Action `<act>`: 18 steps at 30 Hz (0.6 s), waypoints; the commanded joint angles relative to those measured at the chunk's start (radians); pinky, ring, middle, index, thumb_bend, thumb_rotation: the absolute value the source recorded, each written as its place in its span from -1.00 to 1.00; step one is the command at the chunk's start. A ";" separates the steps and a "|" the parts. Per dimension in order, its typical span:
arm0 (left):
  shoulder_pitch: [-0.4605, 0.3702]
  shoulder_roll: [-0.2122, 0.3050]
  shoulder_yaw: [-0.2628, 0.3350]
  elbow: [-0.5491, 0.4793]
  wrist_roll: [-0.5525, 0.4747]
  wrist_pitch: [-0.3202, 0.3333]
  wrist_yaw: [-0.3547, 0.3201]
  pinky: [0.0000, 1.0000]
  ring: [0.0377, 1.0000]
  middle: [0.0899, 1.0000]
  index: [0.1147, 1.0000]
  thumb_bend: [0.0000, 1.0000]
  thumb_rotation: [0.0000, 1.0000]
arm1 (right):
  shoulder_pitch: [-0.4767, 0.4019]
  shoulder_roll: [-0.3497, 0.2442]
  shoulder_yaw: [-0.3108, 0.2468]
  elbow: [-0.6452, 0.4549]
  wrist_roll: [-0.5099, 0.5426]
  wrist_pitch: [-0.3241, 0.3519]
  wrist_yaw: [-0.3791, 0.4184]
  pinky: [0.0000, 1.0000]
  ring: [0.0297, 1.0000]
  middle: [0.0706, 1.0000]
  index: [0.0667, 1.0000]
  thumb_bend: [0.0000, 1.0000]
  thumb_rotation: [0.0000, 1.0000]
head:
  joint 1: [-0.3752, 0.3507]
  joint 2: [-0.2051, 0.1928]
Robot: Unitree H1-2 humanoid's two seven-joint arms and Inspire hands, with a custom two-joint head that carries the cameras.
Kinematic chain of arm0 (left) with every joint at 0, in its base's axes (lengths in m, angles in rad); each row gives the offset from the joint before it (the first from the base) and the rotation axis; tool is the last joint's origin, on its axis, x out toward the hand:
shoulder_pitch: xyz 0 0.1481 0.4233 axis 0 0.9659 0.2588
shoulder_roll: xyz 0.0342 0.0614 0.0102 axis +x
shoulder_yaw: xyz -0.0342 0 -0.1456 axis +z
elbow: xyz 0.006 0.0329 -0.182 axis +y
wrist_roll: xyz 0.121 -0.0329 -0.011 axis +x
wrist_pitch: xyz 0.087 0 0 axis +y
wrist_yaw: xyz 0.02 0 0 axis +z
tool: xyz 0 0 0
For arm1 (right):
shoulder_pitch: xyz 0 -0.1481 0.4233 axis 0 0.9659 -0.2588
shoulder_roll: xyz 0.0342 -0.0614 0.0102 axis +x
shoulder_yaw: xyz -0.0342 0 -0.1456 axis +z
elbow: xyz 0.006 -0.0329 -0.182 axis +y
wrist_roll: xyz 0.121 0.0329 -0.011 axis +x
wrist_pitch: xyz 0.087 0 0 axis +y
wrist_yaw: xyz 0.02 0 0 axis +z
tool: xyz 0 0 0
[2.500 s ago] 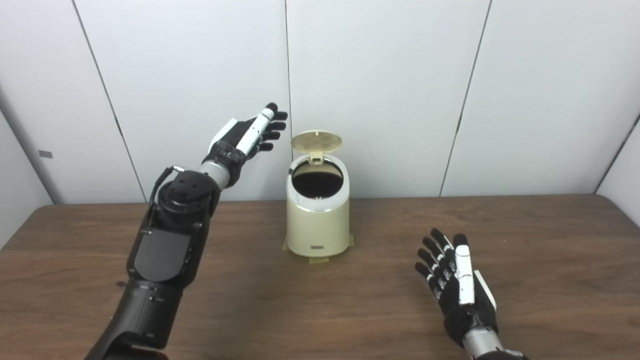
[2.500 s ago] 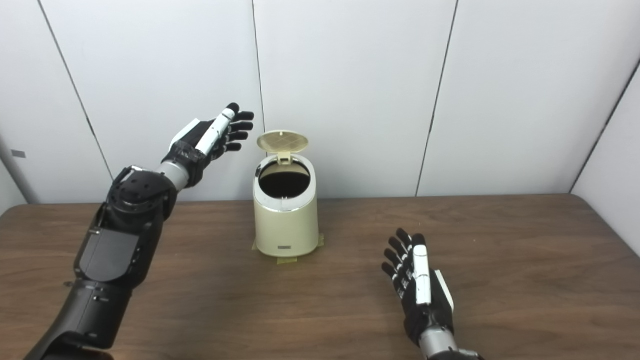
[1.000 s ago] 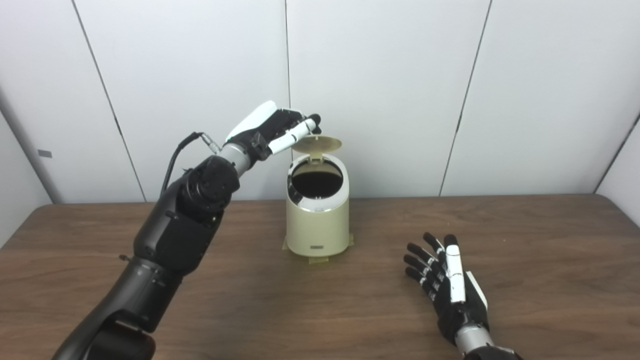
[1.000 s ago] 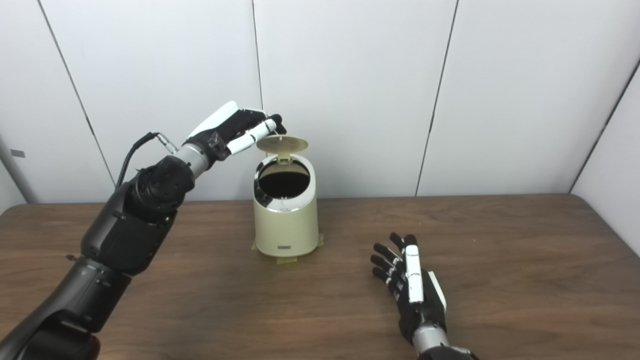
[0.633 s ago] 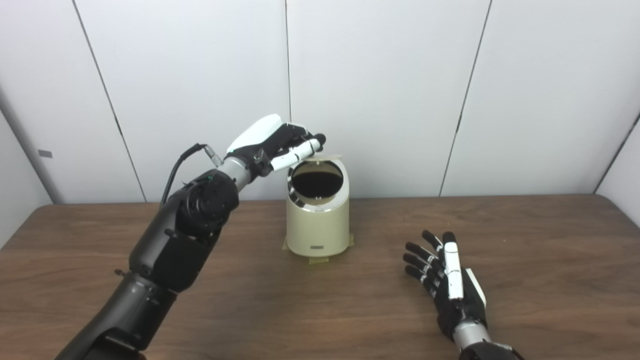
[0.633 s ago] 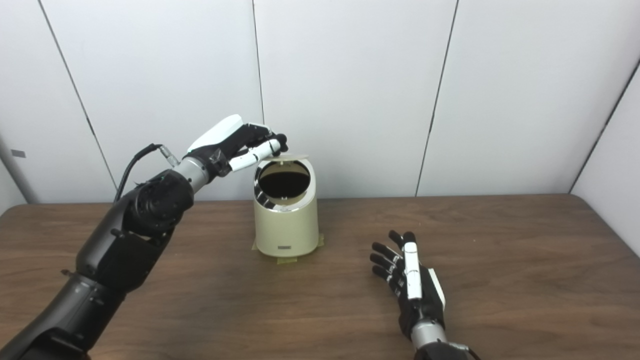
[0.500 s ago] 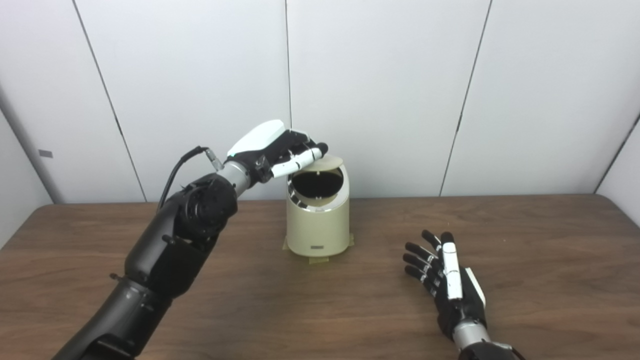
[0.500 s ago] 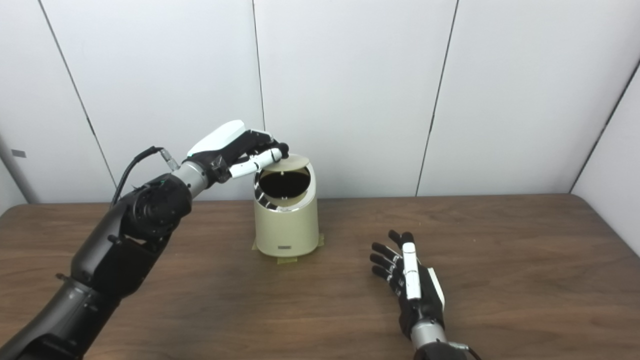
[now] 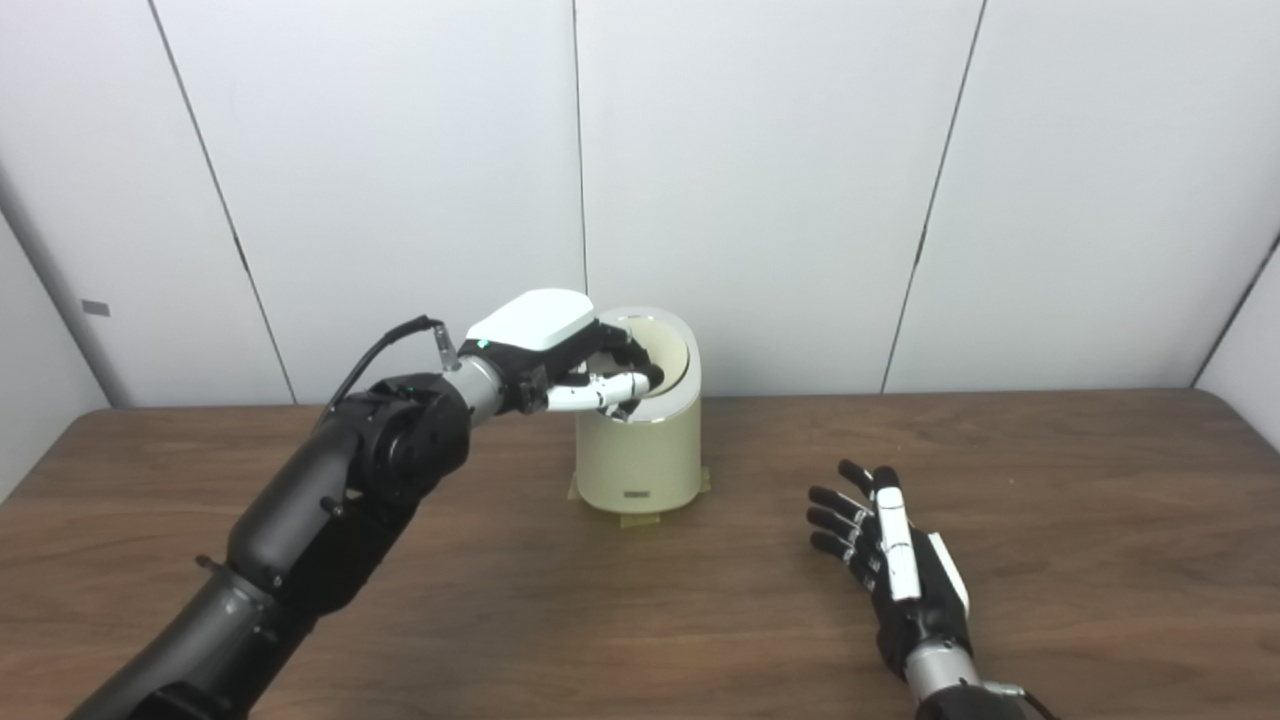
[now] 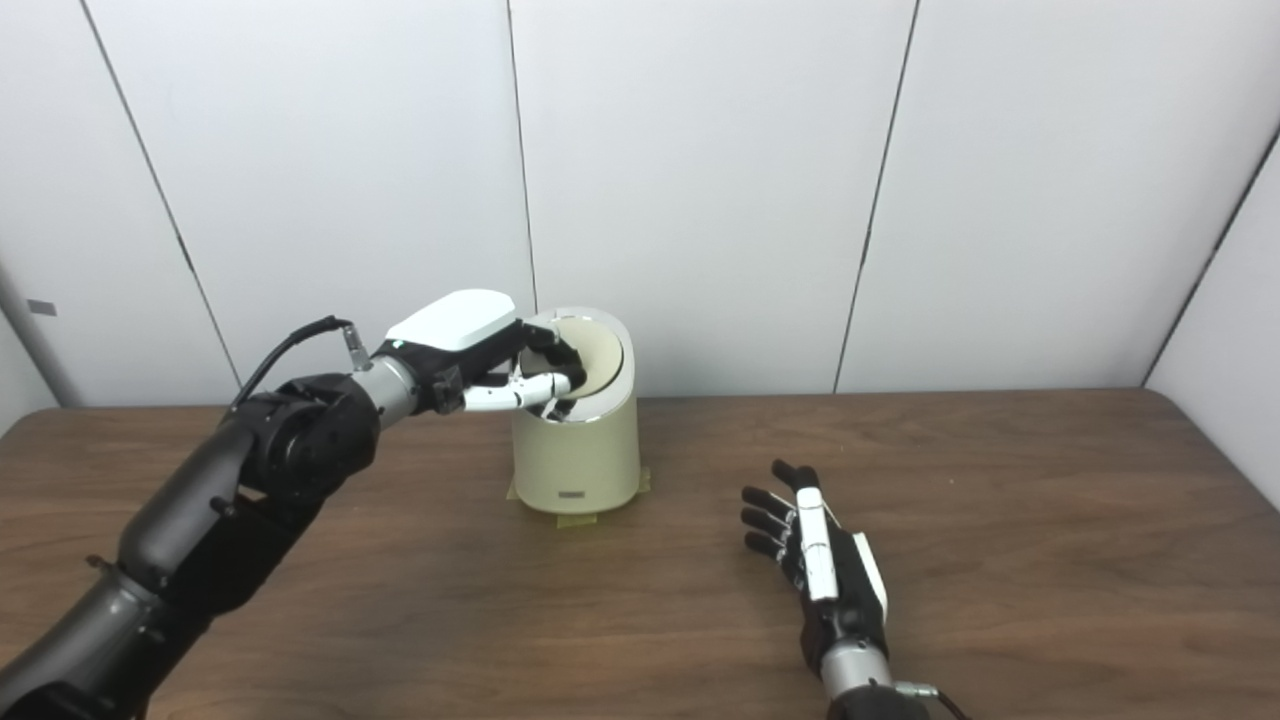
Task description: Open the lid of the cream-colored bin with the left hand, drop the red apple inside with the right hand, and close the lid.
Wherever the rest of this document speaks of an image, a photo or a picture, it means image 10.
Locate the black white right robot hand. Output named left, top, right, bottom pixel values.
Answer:
left=741, top=459, right=891, bottom=676

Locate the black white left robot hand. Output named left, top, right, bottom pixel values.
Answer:
left=372, top=289, right=588, bottom=421

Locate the cream round bin lid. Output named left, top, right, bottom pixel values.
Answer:
left=540, top=318, right=625, bottom=399

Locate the cream-colored bin body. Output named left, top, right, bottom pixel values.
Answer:
left=510, top=307, right=641, bottom=516

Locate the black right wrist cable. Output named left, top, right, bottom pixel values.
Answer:
left=895, top=682, right=971, bottom=720

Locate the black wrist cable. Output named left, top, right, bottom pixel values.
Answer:
left=895, top=682, right=971, bottom=720
left=225, top=316, right=373, bottom=416

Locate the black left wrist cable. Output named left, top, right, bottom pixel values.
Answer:
left=225, top=316, right=373, bottom=416

